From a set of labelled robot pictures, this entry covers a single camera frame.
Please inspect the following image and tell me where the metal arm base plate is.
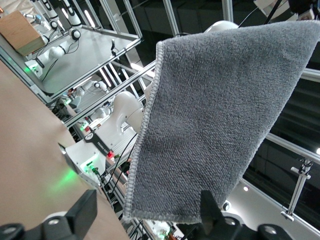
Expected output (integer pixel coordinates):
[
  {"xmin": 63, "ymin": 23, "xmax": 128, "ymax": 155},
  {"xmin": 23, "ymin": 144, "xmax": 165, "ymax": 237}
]
[{"xmin": 57, "ymin": 142, "xmax": 102, "ymax": 190}]

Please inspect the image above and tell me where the wooden box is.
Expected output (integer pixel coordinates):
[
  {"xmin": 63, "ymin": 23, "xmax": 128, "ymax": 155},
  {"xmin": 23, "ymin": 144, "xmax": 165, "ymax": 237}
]
[{"xmin": 0, "ymin": 10, "xmax": 46, "ymax": 57}]

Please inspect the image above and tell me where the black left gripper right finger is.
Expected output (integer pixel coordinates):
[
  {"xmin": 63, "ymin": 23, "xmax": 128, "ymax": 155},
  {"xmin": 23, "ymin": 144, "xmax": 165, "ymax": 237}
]
[{"xmin": 197, "ymin": 190, "xmax": 258, "ymax": 240}]

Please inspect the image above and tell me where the aluminium post with clamps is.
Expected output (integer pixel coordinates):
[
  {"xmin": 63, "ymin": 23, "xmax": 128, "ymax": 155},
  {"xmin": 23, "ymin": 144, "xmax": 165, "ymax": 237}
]
[{"xmin": 279, "ymin": 158, "xmax": 313, "ymax": 222}]

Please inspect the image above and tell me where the small black camera stand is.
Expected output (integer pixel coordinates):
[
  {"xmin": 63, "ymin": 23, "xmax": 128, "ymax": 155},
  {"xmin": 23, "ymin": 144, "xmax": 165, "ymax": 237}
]
[{"xmin": 110, "ymin": 38, "xmax": 119, "ymax": 58}]

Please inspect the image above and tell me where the aluminium frame beam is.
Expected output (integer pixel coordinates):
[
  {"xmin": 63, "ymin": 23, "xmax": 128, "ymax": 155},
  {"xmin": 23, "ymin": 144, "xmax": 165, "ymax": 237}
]
[
  {"xmin": 264, "ymin": 132, "xmax": 320, "ymax": 161},
  {"xmin": 62, "ymin": 61, "xmax": 161, "ymax": 128}
]

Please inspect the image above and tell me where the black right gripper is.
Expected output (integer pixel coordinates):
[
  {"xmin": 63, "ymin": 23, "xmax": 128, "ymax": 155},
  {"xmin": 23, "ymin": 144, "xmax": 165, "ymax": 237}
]
[{"xmin": 287, "ymin": 0, "xmax": 313, "ymax": 15}]

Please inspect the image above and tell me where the aluminium cell frame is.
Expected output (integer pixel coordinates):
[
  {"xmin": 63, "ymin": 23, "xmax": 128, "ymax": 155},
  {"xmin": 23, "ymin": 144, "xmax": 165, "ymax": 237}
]
[{"xmin": 0, "ymin": 0, "xmax": 145, "ymax": 101}]

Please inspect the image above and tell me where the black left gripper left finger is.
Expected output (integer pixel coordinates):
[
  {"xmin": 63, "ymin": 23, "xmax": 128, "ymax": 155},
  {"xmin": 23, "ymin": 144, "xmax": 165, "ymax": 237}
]
[{"xmin": 27, "ymin": 189, "xmax": 98, "ymax": 240}]

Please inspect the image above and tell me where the grey microfibre towel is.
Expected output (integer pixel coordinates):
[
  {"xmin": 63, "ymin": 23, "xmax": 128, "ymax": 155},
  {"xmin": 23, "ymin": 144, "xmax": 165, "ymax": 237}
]
[{"xmin": 122, "ymin": 19, "xmax": 320, "ymax": 225}]

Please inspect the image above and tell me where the aluminium frame post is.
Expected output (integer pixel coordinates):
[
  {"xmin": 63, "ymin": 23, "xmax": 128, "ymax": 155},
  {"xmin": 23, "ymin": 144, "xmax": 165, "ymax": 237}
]
[
  {"xmin": 162, "ymin": 0, "xmax": 181, "ymax": 37},
  {"xmin": 221, "ymin": 0, "xmax": 235, "ymax": 23}
]

